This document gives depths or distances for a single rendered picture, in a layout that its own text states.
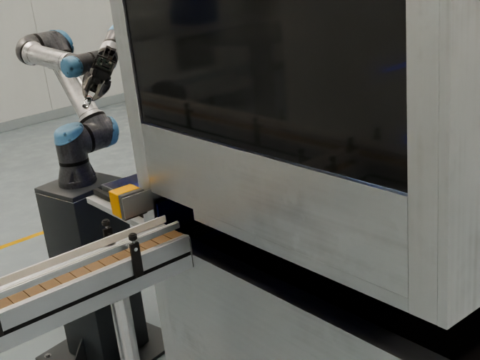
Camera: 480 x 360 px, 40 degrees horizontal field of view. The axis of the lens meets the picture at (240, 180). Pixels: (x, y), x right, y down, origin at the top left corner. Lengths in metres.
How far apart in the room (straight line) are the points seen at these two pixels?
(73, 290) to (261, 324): 0.45
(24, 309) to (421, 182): 0.90
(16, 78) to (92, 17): 1.08
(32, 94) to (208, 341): 5.73
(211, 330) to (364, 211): 0.74
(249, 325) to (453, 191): 0.73
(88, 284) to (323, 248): 0.58
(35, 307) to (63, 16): 6.05
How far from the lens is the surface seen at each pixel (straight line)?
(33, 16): 7.33
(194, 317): 1.87
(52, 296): 1.58
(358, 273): 1.29
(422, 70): 1.06
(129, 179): 2.31
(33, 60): 2.69
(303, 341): 1.51
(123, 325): 1.76
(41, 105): 7.41
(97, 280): 1.62
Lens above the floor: 1.64
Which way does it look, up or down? 20 degrees down
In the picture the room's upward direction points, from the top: 6 degrees counter-clockwise
